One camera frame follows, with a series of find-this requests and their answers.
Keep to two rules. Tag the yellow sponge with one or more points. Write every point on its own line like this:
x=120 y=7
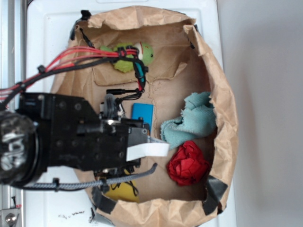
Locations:
x=125 y=191

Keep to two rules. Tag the brown paper bag tray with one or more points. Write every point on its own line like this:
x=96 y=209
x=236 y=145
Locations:
x=184 y=64

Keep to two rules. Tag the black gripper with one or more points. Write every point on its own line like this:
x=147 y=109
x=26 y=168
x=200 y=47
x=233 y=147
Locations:
x=70 y=133

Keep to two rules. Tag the blue rectangular block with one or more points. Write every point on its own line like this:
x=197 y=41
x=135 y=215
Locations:
x=144 y=111

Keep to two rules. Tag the green plush turtle toy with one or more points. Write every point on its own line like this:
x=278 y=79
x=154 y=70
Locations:
x=146 y=54

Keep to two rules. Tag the teal microfiber cloth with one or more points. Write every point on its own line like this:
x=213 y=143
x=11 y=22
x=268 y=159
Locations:
x=196 y=120

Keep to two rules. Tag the crumpled red paper ball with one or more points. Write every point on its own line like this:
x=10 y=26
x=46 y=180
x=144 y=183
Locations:
x=188 y=165

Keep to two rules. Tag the aluminium frame rail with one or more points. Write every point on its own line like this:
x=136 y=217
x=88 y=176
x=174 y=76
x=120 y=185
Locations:
x=13 y=26

